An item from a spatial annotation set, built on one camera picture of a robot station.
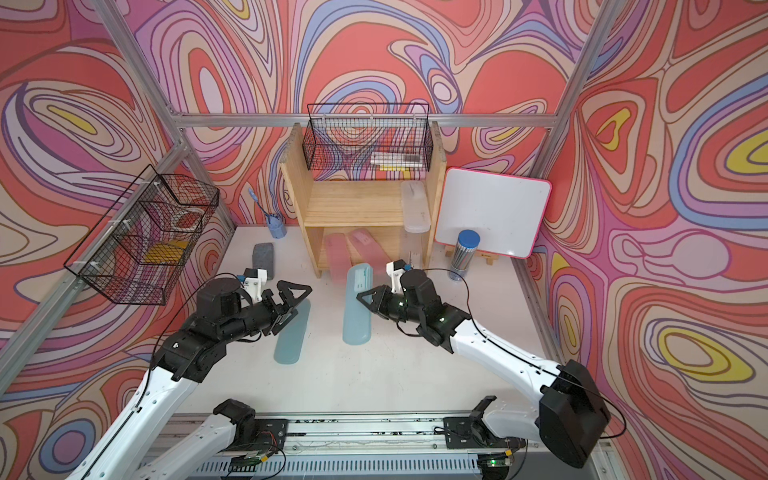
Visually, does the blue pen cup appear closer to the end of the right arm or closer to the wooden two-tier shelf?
the wooden two-tier shelf

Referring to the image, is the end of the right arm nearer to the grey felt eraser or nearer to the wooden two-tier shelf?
the wooden two-tier shelf

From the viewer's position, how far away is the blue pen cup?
1.13m

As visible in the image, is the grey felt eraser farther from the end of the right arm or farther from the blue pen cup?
the end of the right arm
